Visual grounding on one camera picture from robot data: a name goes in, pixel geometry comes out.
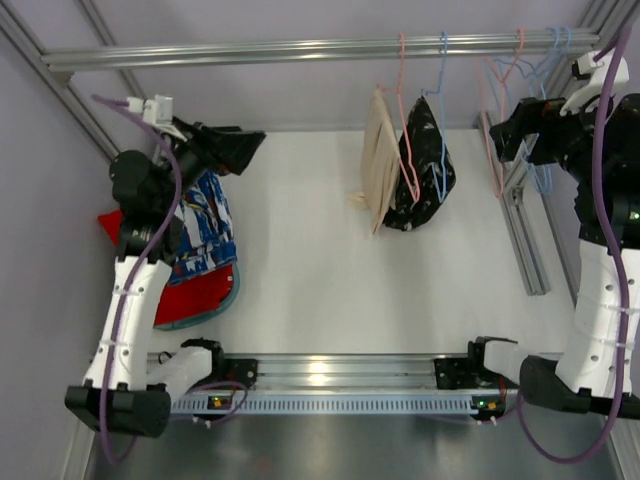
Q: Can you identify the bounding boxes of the pink wire hanger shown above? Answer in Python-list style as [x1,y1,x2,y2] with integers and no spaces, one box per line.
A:
[378,33,421,205]
[477,27,527,198]

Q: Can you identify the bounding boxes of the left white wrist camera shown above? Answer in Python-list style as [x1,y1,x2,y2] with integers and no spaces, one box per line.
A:
[126,95,187,141]

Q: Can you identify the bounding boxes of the aluminium frame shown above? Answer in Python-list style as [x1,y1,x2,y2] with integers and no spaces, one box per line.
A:
[1,1,639,479]

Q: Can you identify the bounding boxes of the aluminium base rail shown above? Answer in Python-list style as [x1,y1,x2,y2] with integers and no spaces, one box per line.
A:
[144,352,566,392]

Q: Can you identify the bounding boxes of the grey slotted cable duct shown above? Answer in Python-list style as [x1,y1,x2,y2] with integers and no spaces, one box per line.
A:
[171,392,483,415]

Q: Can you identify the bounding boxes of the teal laundry basket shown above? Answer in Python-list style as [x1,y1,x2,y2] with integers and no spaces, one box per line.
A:
[154,264,241,331]

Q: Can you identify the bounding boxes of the blue patterned trousers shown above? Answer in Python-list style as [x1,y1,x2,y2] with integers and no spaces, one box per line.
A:
[168,171,237,285]

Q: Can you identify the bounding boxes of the aluminium hanging rail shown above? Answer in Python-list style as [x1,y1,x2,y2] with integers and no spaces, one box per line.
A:
[41,27,600,73]

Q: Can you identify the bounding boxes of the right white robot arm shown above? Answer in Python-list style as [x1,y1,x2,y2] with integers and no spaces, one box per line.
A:
[468,94,639,420]

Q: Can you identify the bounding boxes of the beige trousers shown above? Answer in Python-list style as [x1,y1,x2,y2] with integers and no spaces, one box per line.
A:
[347,86,400,235]

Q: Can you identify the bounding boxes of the blue hanger holding trousers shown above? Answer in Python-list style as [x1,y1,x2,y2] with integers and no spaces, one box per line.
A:
[421,31,449,204]

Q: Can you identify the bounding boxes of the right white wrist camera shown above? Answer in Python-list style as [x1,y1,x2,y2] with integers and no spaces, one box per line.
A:
[560,51,613,117]

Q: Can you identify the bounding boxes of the black patterned trousers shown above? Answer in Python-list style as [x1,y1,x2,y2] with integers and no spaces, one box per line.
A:
[383,97,456,232]

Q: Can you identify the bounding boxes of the red garment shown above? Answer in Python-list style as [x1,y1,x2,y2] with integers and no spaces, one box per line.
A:
[96,209,236,327]

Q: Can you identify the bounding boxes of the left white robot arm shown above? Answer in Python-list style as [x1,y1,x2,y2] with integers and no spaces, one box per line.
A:
[65,119,266,438]

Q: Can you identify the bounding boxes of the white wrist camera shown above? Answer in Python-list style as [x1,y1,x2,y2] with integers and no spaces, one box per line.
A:
[560,51,613,117]
[126,95,187,141]

